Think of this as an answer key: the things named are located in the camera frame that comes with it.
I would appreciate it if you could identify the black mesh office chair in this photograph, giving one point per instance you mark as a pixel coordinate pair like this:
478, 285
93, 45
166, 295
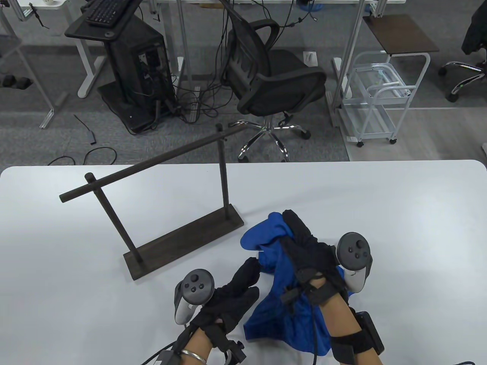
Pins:
281, 80

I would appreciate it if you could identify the chrome base office chair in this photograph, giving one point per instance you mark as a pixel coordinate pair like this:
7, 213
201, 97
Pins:
473, 34

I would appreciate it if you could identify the white desk leg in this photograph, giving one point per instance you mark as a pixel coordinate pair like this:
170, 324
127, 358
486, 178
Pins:
91, 78

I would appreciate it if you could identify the person's right hand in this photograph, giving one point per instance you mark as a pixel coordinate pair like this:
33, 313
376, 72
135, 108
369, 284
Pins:
312, 258

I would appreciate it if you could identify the black keyboard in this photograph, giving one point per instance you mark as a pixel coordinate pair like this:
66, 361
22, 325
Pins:
106, 11

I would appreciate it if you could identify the person's left forearm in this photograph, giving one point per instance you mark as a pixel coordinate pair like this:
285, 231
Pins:
198, 342

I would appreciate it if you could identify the blue cloth towel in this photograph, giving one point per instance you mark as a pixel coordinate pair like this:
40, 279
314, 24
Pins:
266, 315

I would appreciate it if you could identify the white desktop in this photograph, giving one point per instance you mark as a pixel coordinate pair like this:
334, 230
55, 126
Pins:
380, 228

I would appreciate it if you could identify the black dumbbell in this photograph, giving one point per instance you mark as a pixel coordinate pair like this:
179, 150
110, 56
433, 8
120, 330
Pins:
7, 80
23, 83

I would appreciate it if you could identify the aluminium desk post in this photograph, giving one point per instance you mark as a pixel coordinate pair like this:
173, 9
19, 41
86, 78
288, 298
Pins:
182, 38

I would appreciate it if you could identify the person's left hand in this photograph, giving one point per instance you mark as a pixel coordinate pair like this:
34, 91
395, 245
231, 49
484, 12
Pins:
232, 300

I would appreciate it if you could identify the black computer tower on stand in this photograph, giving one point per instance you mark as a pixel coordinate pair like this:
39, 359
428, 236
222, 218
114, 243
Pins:
87, 32

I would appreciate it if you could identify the grey power strip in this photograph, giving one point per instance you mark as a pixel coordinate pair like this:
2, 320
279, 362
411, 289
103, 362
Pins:
194, 102

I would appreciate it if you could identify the aluminium frame post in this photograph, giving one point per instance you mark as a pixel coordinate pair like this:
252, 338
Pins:
352, 45

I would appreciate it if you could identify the white floor paper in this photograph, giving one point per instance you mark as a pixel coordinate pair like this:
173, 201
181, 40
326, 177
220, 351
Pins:
310, 57

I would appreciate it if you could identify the dark wooden rack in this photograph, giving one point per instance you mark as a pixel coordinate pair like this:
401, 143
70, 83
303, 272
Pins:
182, 235

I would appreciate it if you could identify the aluminium frame leg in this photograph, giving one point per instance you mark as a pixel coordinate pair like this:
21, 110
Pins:
47, 117

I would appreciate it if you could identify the person's right forearm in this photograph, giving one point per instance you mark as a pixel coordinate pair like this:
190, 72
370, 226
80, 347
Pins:
340, 319

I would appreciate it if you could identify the white trolley with brown top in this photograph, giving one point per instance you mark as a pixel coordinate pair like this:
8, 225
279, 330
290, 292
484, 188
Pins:
403, 34

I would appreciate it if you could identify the grey handheld controller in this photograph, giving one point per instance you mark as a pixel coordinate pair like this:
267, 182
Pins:
354, 251
194, 287

